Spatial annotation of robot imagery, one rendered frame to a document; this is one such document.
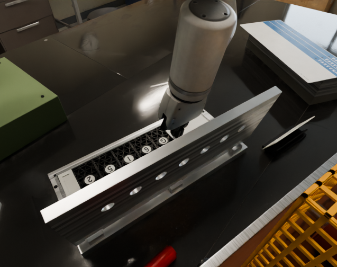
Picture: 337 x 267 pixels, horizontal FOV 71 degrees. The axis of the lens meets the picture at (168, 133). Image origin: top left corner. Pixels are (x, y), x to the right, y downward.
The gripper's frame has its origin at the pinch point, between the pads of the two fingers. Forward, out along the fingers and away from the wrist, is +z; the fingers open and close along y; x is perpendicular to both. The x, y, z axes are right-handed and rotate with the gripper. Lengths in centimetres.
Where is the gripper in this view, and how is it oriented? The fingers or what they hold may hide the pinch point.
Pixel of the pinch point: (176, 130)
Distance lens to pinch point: 60.4
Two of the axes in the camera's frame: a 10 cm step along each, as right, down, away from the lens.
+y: -8.2, 4.2, -3.9
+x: 5.6, 7.3, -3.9
